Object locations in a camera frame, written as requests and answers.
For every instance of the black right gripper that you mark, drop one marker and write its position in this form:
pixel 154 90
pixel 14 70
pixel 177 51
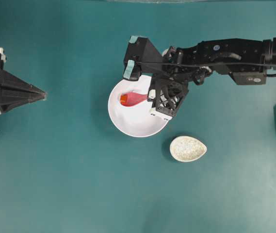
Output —
pixel 168 90

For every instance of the red block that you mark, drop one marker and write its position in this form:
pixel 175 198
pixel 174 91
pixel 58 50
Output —
pixel 123 99

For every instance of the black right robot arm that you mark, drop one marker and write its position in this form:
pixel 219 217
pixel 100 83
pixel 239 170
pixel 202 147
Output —
pixel 246 62

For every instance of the white round bowl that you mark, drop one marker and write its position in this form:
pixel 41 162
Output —
pixel 135 121

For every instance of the crackle glazed egg-shaped dish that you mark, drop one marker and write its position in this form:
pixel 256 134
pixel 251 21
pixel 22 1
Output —
pixel 187 149

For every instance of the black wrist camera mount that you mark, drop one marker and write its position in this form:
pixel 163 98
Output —
pixel 141 57

